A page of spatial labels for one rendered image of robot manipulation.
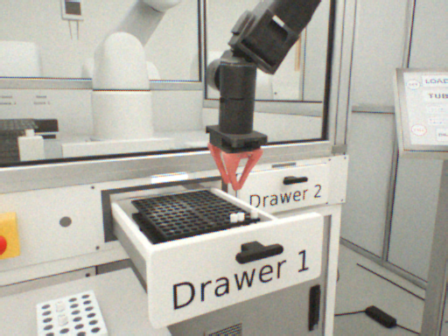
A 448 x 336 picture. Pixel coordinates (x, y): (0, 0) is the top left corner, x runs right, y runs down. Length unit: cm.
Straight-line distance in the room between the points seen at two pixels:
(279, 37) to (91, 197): 46
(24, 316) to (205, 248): 35
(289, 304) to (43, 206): 73
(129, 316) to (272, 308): 55
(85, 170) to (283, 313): 71
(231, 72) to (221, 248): 26
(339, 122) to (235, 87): 55
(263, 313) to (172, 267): 64
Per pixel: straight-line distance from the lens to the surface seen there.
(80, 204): 76
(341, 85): 105
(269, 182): 90
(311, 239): 60
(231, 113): 55
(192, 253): 48
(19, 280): 81
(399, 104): 123
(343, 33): 106
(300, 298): 116
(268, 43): 56
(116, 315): 66
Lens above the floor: 112
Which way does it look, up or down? 12 degrees down
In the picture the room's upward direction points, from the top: straight up
